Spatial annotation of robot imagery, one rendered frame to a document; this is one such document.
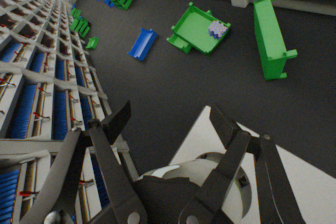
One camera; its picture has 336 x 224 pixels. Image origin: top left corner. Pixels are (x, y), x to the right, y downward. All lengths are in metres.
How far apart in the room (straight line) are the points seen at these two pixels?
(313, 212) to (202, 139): 0.24
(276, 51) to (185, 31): 0.59
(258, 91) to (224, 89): 0.16
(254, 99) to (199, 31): 0.55
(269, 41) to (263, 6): 0.17
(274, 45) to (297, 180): 0.42
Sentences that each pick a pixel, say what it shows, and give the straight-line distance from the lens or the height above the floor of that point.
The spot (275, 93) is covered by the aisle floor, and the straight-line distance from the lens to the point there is 0.74.
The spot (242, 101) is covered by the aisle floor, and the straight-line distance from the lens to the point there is 0.72.
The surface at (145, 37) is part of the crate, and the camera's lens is 1.47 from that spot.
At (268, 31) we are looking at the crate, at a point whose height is 0.20.
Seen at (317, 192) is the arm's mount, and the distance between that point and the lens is 0.38.
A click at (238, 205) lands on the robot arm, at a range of 0.26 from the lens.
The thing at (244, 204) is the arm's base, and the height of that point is 0.38.
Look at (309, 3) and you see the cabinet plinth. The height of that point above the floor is 0.05.
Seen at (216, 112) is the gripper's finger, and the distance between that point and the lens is 0.18.
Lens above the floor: 0.70
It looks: 51 degrees down
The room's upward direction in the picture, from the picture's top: 65 degrees counter-clockwise
